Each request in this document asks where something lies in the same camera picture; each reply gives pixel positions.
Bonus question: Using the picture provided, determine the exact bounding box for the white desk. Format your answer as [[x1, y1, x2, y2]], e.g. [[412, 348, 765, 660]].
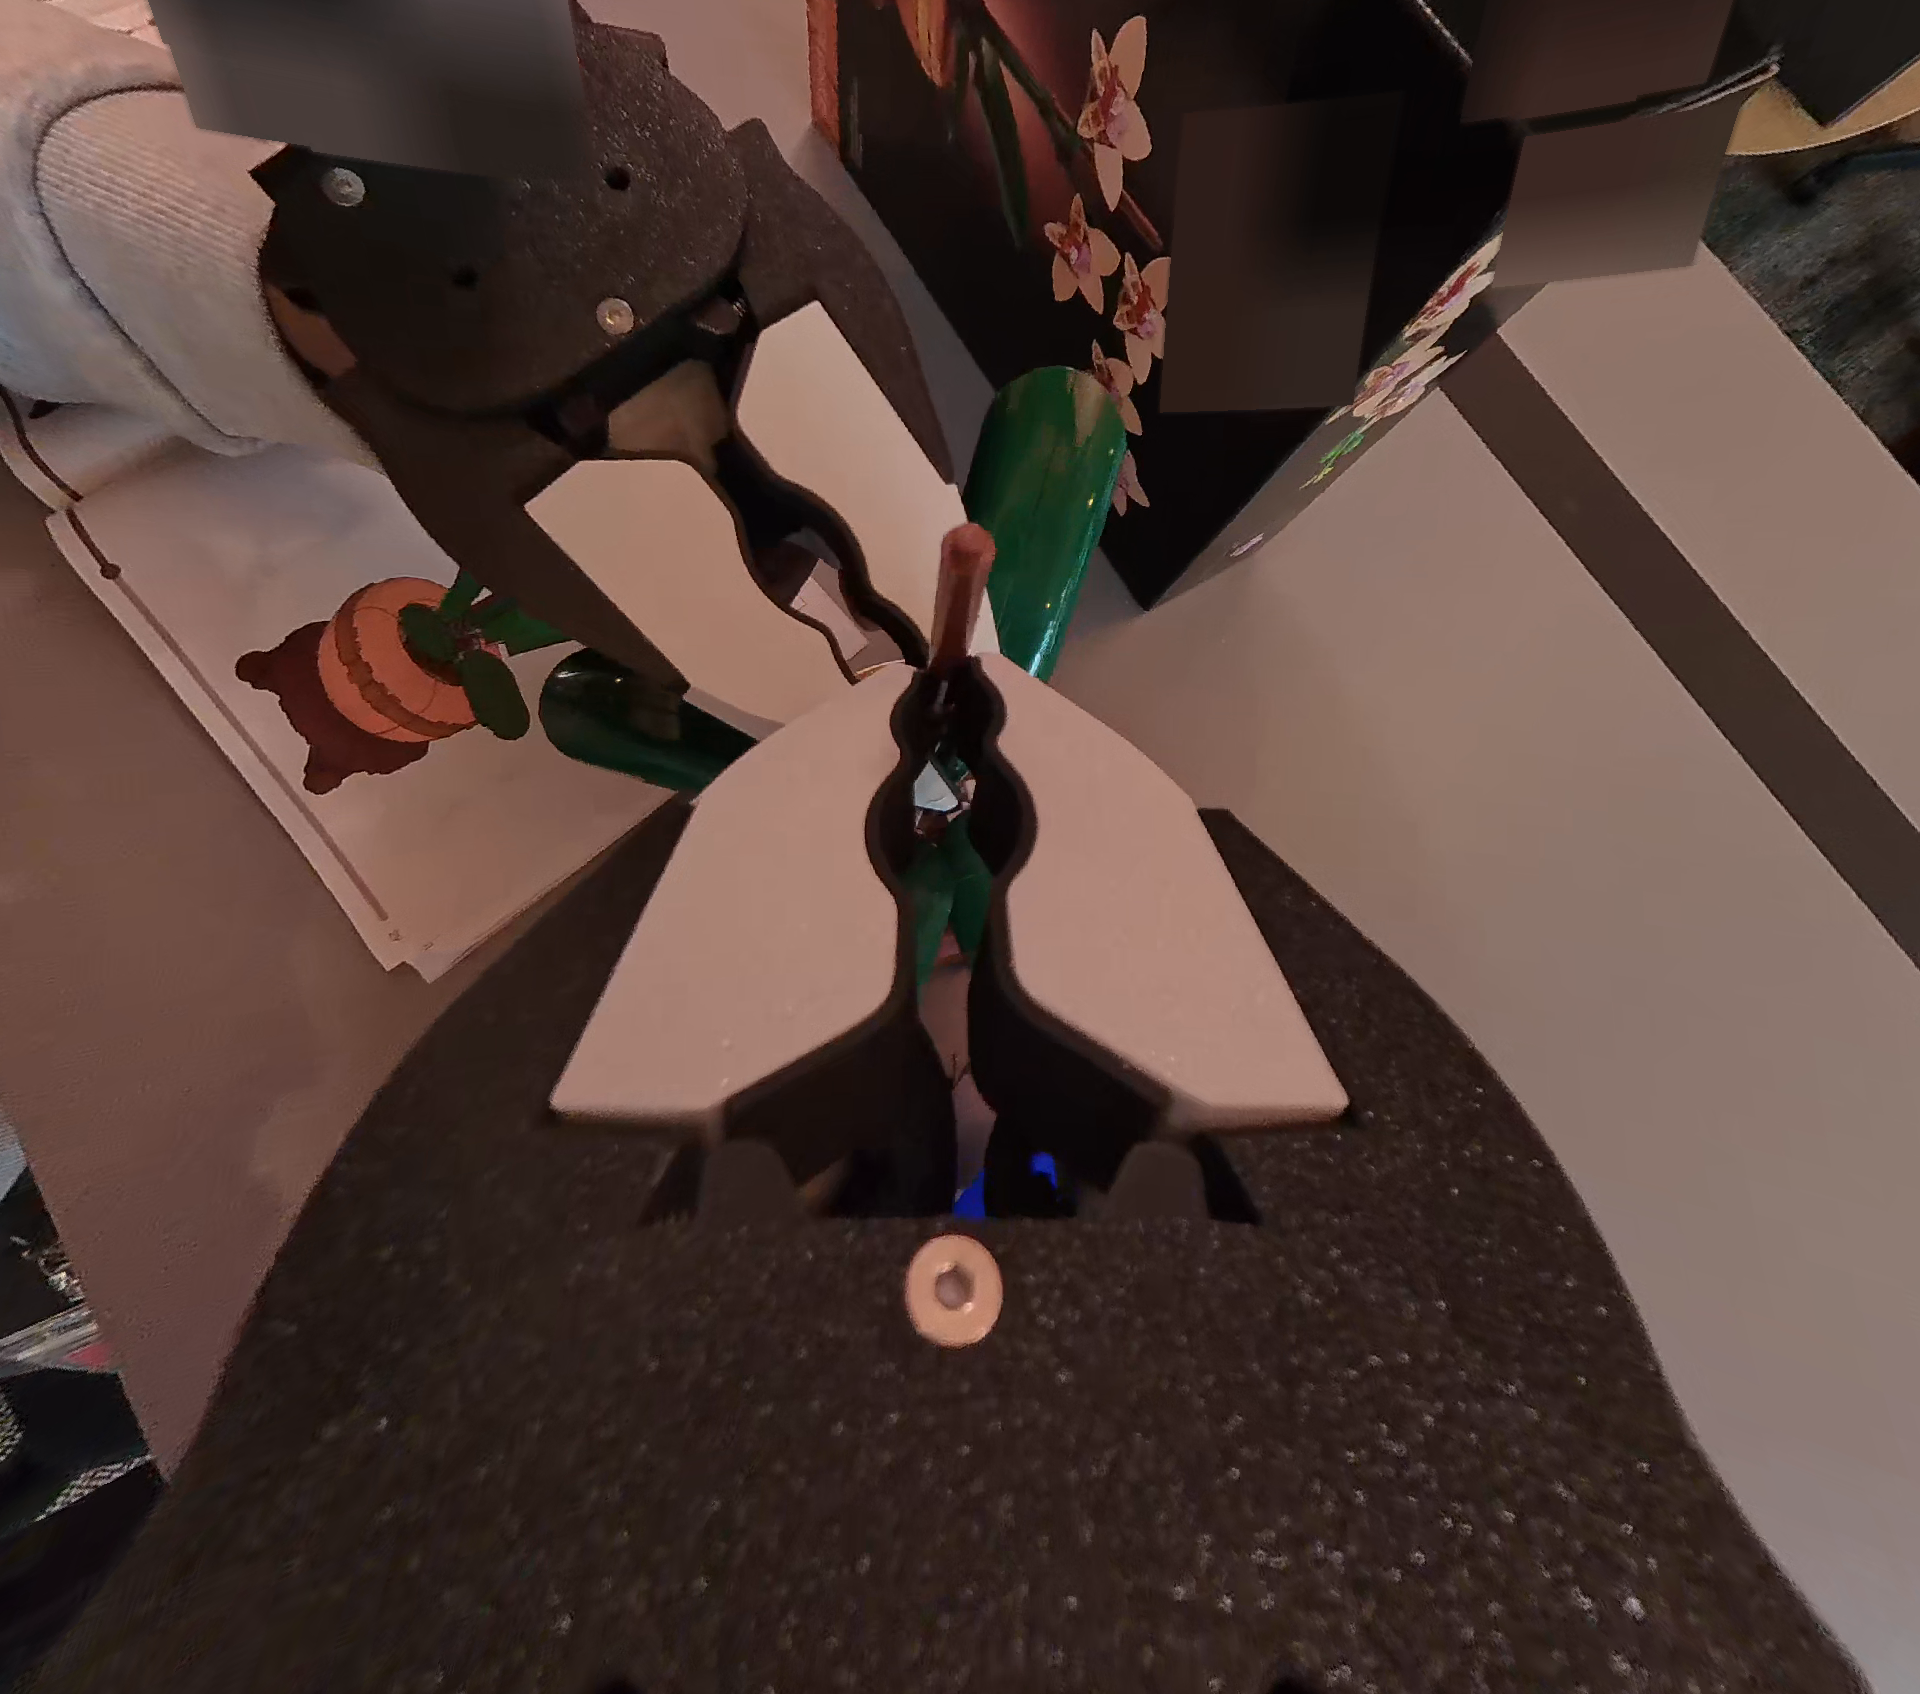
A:
[[0, 0, 1920, 1472]]

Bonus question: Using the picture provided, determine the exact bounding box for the white instruction booklet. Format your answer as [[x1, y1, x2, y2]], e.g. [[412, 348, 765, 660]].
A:
[[0, 0, 782, 984]]

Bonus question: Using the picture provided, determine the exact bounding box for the green toy stem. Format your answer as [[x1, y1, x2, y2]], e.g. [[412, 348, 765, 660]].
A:
[[896, 807, 1000, 976]]

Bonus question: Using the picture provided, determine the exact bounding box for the green toy leaf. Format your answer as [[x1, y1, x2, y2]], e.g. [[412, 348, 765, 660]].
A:
[[959, 366, 1129, 680], [535, 648, 759, 800]]

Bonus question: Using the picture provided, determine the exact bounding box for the person's left forearm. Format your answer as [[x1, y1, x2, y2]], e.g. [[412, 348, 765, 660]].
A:
[[0, 0, 383, 466]]

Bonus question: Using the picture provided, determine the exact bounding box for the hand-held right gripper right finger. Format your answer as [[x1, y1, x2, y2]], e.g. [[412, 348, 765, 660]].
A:
[[966, 655, 1350, 1126]]

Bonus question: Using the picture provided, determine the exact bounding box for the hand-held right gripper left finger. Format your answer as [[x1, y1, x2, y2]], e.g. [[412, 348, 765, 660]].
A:
[[547, 668, 943, 1126]]

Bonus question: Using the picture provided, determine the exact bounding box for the brown toy rod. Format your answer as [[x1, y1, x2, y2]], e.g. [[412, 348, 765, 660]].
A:
[[925, 524, 995, 683]]

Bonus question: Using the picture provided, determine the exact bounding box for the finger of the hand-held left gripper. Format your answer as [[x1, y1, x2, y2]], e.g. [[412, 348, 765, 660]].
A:
[[522, 452, 901, 736], [716, 298, 969, 668]]

